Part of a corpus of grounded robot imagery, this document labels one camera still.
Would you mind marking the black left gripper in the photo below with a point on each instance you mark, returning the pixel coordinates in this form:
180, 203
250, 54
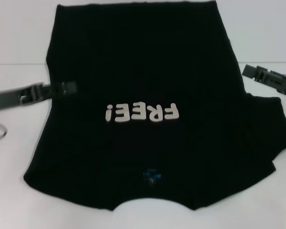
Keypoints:
4, 99

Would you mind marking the black shirt with FREE print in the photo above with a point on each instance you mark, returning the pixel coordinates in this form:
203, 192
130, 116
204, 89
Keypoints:
143, 59

